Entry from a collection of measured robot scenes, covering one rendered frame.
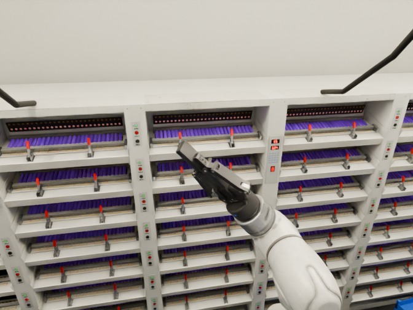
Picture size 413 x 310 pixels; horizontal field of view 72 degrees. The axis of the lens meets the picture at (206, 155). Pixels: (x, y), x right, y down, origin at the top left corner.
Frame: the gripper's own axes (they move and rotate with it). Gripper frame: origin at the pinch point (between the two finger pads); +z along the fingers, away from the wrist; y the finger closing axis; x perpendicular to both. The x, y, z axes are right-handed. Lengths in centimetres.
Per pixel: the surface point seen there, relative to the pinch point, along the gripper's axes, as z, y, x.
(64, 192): -4, -107, -7
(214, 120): -36, -60, -70
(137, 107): 1, -64, -44
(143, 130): -8, -68, -40
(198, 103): -17, -48, -59
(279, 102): -45, -25, -78
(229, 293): -134, -104, -10
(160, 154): -22, -70, -37
